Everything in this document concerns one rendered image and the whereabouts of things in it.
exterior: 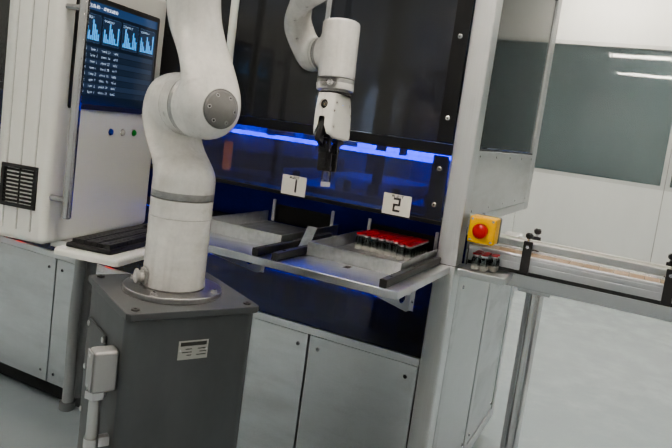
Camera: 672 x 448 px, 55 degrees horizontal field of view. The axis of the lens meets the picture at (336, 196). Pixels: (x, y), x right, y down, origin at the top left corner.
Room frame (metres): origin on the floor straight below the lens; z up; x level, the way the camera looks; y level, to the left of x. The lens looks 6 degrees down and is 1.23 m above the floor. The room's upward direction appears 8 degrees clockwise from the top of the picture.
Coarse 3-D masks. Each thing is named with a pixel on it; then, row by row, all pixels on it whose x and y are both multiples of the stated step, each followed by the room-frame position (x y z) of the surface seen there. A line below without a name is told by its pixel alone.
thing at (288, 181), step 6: (282, 180) 2.00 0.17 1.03; (288, 180) 1.99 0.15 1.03; (294, 180) 1.98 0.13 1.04; (300, 180) 1.97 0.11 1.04; (306, 180) 1.96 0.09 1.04; (282, 186) 2.00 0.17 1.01; (288, 186) 1.99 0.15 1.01; (294, 186) 1.98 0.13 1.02; (300, 186) 1.97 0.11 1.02; (282, 192) 2.00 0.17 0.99; (288, 192) 1.99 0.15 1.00; (294, 192) 1.98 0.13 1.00; (300, 192) 1.97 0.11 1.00
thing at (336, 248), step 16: (320, 240) 1.71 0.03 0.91; (336, 240) 1.80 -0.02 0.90; (352, 240) 1.90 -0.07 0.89; (320, 256) 1.64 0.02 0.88; (336, 256) 1.62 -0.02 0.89; (352, 256) 1.60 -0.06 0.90; (368, 256) 1.58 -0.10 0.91; (384, 256) 1.76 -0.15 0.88; (432, 256) 1.77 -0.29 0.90; (384, 272) 1.56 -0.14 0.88
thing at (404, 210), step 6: (384, 192) 1.85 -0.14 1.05; (384, 198) 1.85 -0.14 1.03; (390, 198) 1.84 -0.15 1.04; (402, 198) 1.83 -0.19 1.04; (408, 198) 1.82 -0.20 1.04; (384, 204) 1.85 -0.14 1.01; (390, 204) 1.84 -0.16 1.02; (402, 204) 1.83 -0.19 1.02; (408, 204) 1.82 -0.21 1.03; (384, 210) 1.85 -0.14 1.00; (390, 210) 1.84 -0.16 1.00; (402, 210) 1.83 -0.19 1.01; (408, 210) 1.82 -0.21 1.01; (402, 216) 1.82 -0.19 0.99; (408, 216) 1.82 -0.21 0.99
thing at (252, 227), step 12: (216, 216) 1.85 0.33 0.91; (228, 216) 1.91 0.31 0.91; (240, 216) 1.96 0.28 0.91; (252, 216) 2.03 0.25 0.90; (264, 216) 2.09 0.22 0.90; (216, 228) 1.78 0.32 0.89; (228, 228) 1.77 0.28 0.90; (240, 228) 1.75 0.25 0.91; (252, 228) 1.92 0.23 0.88; (264, 228) 1.95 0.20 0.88; (276, 228) 1.98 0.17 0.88; (288, 228) 2.00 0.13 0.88; (300, 228) 2.03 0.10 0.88; (324, 228) 1.91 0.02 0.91; (336, 228) 1.99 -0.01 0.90; (252, 240) 1.73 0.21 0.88; (264, 240) 1.71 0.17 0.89; (276, 240) 1.70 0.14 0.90
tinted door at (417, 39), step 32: (352, 0) 1.94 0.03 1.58; (384, 0) 1.90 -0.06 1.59; (416, 0) 1.86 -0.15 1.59; (448, 0) 1.82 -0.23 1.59; (384, 32) 1.89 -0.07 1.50; (416, 32) 1.85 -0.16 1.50; (448, 32) 1.81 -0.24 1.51; (384, 64) 1.89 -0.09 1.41; (416, 64) 1.85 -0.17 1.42; (352, 96) 1.93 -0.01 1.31; (384, 96) 1.88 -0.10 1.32; (416, 96) 1.84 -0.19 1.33; (352, 128) 1.92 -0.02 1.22; (384, 128) 1.88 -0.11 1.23; (416, 128) 1.83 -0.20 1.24
